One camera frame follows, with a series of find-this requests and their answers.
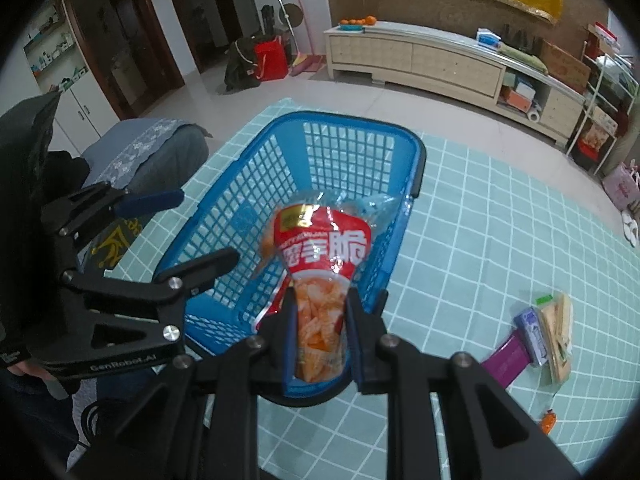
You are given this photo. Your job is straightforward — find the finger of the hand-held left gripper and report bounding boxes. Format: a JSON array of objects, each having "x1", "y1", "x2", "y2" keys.
[
  {"x1": 40, "y1": 181, "x2": 185, "y2": 251},
  {"x1": 60, "y1": 247, "x2": 241, "y2": 359}
]

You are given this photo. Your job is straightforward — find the red bag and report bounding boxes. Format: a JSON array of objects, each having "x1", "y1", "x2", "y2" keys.
[{"x1": 254, "y1": 36, "x2": 290, "y2": 81}]

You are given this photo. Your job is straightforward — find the green cushion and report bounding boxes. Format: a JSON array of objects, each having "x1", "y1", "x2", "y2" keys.
[{"x1": 497, "y1": 42, "x2": 548, "y2": 73}]

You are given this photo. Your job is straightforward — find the dark wooden door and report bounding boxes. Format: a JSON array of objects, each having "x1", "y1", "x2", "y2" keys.
[{"x1": 61, "y1": 0, "x2": 187, "y2": 121}]

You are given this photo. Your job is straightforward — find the brown cardboard box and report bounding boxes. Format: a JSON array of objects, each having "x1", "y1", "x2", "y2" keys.
[{"x1": 540, "y1": 40, "x2": 592, "y2": 93}]

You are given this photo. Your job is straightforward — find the lavender snack packet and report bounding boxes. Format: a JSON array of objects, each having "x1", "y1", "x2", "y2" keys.
[{"x1": 515, "y1": 307, "x2": 548, "y2": 367}]

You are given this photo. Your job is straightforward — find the black bag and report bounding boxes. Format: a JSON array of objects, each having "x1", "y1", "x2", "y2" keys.
[{"x1": 223, "y1": 36, "x2": 263, "y2": 93}]

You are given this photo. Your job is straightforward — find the pink broom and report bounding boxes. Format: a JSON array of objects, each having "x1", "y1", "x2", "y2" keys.
[{"x1": 290, "y1": 0, "x2": 328, "y2": 77}]

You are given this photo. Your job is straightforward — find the dark wooden doorway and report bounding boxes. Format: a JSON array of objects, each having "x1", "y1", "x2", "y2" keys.
[{"x1": 160, "y1": 0, "x2": 246, "y2": 73}]

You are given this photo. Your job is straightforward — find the pink bag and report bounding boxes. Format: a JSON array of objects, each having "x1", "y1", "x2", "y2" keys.
[{"x1": 602, "y1": 160, "x2": 640, "y2": 211}]

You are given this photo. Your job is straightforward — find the white wall cabinet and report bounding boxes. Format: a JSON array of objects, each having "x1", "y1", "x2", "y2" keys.
[{"x1": 22, "y1": 0, "x2": 121, "y2": 156}]

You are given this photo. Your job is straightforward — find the blue plastic basket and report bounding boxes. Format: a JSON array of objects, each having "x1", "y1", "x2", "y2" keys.
[{"x1": 152, "y1": 111, "x2": 427, "y2": 408}]

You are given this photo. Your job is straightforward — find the pale wafer packet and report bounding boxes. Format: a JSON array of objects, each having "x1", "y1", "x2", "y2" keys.
[{"x1": 539, "y1": 302, "x2": 565, "y2": 347}]

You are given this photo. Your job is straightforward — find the black router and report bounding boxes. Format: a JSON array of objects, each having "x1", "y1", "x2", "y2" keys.
[{"x1": 502, "y1": 24, "x2": 543, "y2": 53}]

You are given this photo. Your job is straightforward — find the red and white box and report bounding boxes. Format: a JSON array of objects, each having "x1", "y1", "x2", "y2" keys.
[{"x1": 585, "y1": 22, "x2": 623, "y2": 56}]

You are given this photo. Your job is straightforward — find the orange box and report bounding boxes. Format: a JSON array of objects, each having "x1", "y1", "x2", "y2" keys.
[{"x1": 500, "y1": 87, "x2": 533, "y2": 111}]

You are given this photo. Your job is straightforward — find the cream television cabinet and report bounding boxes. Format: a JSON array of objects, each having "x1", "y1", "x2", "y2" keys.
[{"x1": 324, "y1": 20, "x2": 587, "y2": 148}]

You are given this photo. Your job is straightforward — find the white mop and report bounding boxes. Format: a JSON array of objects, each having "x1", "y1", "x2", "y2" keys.
[{"x1": 276, "y1": 0, "x2": 301, "y2": 61}]

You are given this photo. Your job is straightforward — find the white slippers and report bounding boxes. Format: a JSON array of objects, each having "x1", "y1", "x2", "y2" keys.
[{"x1": 620, "y1": 200, "x2": 640, "y2": 248}]

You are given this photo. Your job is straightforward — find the printed snack bag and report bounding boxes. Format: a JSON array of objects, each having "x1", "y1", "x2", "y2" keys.
[{"x1": 580, "y1": 125, "x2": 609, "y2": 154}]

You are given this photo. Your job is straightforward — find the red packet of orange chips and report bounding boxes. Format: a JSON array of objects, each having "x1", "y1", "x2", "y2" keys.
[{"x1": 270, "y1": 203, "x2": 373, "y2": 383}]

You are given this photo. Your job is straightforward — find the purple snack packet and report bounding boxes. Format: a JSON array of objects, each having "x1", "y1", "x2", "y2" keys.
[{"x1": 480, "y1": 330, "x2": 531, "y2": 391}]

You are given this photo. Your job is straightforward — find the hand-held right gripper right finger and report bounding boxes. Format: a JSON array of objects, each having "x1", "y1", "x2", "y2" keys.
[{"x1": 344, "y1": 286, "x2": 583, "y2": 480}]

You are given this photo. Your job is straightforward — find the grey sofa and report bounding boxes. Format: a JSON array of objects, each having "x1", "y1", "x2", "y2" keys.
[{"x1": 80, "y1": 117, "x2": 211, "y2": 221}]

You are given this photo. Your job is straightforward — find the dark cloth yellow print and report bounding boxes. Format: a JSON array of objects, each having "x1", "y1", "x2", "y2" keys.
[{"x1": 82, "y1": 215, "x2": 144, "y2": 274}]

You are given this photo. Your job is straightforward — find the person's dark trousers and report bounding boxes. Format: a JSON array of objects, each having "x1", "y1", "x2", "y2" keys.
[{"x1": 0, "y1": 372, "x2": 101, "y2": 476}]

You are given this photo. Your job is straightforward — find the grey lace cover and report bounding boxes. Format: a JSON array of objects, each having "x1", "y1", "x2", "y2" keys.
[{"x1": 102, "y1": 117, "x2": 189, "y2": 196}]

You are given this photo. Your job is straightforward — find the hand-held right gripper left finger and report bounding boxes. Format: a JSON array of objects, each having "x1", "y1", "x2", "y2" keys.
[{"x1": 75, "y1": 287, "x2": 300, "y2": 480}]

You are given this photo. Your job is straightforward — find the brown cracker packet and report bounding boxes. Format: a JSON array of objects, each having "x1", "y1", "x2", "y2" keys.
[{"x1": 547, "y1": 294, "x2": 574, "y2": 385}]

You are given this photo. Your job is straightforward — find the person's left hand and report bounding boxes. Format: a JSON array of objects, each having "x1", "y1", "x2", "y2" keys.
[{"x1": 4, "y1": 359, "x2": 52, "y2": 382}]

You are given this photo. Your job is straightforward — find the white metal shelf rack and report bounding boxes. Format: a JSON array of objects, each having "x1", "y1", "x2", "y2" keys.
[{"x1": 565, "y1": 50, "x2": 640, "y2": 176}]

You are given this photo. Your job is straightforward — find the black cable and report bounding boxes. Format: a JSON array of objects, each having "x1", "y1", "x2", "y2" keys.
[{"x1": 79, "y1": 399, "x2": 126, "y2": 456}]

